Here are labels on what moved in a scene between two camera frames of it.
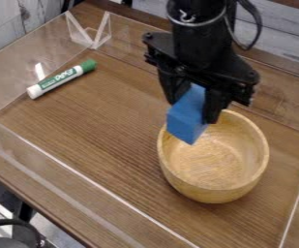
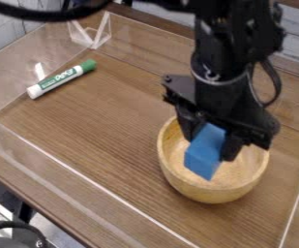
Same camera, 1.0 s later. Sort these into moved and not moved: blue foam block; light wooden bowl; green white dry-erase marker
Moved: blue foam block
Not moved: green white dry-erase marker; light wooden bowl
